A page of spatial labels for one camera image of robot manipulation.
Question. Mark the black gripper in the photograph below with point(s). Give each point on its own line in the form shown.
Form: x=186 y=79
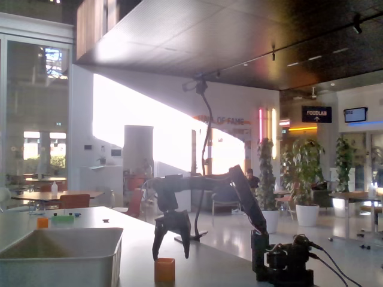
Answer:
x=175 y=219

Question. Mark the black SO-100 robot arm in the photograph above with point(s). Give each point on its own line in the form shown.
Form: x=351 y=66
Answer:
x=248 y=197

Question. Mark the green flat block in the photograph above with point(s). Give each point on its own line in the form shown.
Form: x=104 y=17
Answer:
x=63 y=218

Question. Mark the white plastic bin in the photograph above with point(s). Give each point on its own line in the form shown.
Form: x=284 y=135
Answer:
x=60 y=269

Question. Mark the red cafe chair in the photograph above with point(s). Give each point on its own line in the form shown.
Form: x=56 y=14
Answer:
x=134 y=201

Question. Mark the seated person in dark shirt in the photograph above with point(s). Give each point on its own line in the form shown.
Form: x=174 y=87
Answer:
x=254 y=180

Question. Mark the orange cafe chair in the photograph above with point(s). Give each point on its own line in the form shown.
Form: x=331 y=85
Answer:
x=74 y=201

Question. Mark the tall climbing potted plant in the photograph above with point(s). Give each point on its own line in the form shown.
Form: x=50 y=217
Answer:
x=266 y=167

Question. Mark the wooden cafe table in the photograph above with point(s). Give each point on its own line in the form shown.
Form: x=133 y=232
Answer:
x=57 y=195

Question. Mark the white squeeze bottle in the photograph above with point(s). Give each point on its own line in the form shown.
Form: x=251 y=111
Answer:
x=54 y=189

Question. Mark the small orange cube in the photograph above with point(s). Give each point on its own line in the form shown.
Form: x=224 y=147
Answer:
x=42 y=222

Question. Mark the pink neon tube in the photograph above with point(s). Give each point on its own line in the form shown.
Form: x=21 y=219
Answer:
x=260 y=125

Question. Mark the white tube light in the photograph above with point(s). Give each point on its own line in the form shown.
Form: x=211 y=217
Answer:
x=274 y=134

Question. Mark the bushy potted plant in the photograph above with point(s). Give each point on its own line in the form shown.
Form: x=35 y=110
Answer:
x=305 y=167

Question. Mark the wooden table with metal legs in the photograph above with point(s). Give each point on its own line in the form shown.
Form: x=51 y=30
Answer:
x=350 y=195

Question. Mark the slim potted plant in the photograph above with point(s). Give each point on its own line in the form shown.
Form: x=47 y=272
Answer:
x=344 y=164

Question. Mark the black foodlab sign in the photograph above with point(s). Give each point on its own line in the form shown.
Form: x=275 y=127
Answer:
x=316 y=114

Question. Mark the black track spotlight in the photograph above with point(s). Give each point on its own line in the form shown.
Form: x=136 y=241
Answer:
x=273 y=54
x=357 y=25

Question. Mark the black gooseneck clamp mount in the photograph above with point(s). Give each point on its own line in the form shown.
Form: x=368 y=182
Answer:
x=199 y=236

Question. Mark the grey metal frame armchair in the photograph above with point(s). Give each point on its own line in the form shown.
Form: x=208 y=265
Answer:
x=223 y=198

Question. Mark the phone in gooseneck mount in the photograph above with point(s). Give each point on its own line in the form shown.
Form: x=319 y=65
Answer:
x=188 y=86

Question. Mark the wall mounted monitor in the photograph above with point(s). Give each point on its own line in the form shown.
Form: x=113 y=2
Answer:
x=355 y=114

